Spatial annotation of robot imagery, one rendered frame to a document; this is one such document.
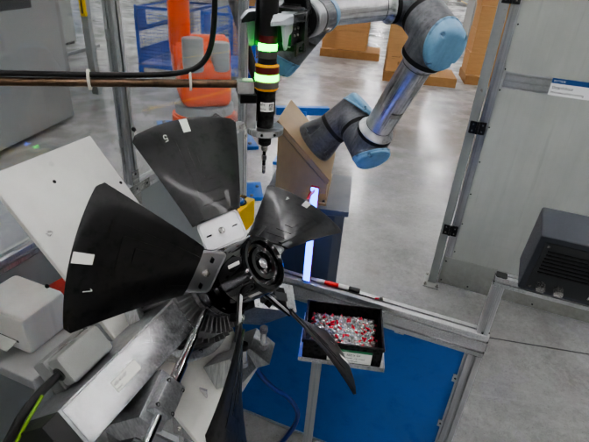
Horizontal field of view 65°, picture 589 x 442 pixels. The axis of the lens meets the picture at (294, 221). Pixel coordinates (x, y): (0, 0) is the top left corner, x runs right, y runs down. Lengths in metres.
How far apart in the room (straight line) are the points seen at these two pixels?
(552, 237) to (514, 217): 1.64
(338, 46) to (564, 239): 9.14
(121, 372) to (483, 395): 1.93
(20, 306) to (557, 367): 2.44
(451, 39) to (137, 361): 1.00
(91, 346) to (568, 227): 1.04
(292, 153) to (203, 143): 0.59
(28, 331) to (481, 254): 2.39
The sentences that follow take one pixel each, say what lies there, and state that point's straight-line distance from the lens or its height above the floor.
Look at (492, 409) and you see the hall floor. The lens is 2.48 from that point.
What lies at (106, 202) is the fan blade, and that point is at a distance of 0.76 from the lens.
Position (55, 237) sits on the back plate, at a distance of 1.02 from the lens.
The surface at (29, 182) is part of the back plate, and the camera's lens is 1.05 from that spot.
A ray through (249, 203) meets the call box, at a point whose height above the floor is 1.07.
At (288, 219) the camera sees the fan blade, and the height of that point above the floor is 1.19.
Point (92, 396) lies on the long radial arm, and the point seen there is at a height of 1.13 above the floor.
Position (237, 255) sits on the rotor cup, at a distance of 0.89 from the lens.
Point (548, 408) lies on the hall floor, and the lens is 2.61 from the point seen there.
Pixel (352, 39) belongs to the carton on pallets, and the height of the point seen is 0.36.
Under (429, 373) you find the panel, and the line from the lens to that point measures 1.59.
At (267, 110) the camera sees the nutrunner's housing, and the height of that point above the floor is 1.50.
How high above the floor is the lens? 1.75
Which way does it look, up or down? 30 degrees down
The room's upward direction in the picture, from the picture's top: 4 degrees clockwise
